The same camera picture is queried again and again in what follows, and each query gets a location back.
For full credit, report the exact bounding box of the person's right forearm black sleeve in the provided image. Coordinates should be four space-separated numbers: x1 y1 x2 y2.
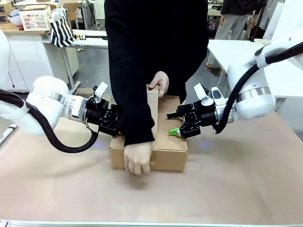
116 89 156 147

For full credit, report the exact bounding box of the black sleeved arm cable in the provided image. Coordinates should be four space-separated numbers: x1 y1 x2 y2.
214 41 303 136
0 88 100 154

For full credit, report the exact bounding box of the long black rod tool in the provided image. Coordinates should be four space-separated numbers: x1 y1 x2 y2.
73 34 107 41

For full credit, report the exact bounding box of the black sleeved right arm cable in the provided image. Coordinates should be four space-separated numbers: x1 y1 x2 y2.
214 41 303 136

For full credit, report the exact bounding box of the person in grey trousers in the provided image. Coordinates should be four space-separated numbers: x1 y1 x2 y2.
214 0 258 41

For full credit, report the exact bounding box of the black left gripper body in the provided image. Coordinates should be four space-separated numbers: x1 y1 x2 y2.
85 98 112 132

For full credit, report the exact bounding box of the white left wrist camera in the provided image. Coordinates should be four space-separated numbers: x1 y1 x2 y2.
92 81 109 103

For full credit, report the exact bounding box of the brown cardboard sheet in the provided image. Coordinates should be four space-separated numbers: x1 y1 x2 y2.
58 0 81 21

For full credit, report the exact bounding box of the black white striped bag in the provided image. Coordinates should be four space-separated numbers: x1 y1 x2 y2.
49 7 76 48

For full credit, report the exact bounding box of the black sleeved left arm cable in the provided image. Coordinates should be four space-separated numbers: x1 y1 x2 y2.
0 88 100 154

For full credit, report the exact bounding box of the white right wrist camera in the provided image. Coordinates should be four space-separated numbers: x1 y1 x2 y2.
193 83 210 106

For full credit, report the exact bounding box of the white plastic crate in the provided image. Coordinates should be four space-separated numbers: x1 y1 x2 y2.
19 4 52 32

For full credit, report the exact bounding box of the wooden top white cabinet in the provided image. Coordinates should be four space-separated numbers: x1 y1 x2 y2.
0 22 80 92

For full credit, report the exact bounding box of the person's right hand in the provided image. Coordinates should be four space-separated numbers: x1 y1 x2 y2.
123 141 154 177

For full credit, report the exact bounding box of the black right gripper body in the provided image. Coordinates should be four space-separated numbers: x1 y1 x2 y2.
192 100 218 129

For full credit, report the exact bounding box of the person in black sweater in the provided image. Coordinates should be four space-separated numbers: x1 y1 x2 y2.
104 0 209 112

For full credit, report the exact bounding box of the white board panel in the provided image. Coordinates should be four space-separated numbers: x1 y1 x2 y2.
262 0 303 41

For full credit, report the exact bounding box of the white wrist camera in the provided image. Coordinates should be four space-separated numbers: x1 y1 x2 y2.
92 81 109 103
193 83 210 106

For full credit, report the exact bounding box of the brown storage carton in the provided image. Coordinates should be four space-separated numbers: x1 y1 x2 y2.
0 1 16 14

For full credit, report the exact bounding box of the white tube with black band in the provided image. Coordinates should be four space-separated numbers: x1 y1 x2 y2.
0 123 18 143

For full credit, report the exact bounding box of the computer case with lights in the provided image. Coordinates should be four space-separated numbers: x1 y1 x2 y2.
207 20 220 32

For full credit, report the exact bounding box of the brown cardboard box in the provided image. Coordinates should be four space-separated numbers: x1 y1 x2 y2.
109 84 189 173

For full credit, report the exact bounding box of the person's left hand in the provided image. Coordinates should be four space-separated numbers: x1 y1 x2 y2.
148 70 170 99

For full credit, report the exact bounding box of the person in dark clothes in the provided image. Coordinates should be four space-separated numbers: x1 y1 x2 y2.
248 0 271 40

